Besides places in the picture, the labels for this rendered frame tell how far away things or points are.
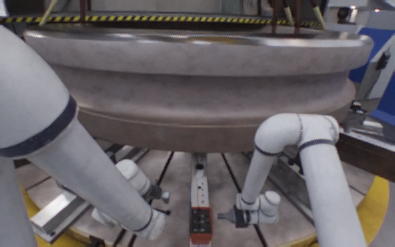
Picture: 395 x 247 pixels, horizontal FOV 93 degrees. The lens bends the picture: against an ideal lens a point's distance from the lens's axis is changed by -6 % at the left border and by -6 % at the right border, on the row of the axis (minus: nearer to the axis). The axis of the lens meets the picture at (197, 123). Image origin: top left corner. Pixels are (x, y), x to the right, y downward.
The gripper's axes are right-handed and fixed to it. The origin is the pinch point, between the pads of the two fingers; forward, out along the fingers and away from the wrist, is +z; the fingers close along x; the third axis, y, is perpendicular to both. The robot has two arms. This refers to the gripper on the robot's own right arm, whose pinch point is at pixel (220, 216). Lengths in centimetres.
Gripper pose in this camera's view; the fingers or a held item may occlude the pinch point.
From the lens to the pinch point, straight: 129.6
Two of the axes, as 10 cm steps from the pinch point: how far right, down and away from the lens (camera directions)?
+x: 0.0, 4.8, -8.8
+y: 0.3, -8.8, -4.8
